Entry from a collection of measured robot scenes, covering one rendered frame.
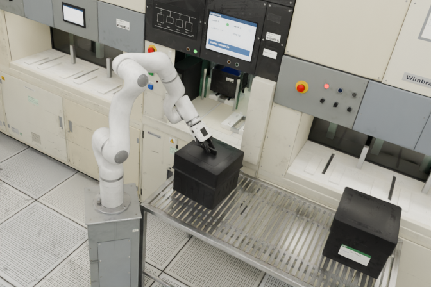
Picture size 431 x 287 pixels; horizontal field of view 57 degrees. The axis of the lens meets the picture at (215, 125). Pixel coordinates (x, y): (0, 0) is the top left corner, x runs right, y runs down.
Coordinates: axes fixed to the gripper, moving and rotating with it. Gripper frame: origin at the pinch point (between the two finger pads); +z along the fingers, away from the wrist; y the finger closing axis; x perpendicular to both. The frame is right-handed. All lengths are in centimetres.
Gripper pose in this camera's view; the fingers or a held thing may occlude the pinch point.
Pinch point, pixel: (209, 148)
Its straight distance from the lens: 218.7
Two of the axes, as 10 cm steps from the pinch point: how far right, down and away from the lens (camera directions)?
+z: 5.0, 8.6, 0.6
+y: 5.5, -3.7, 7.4
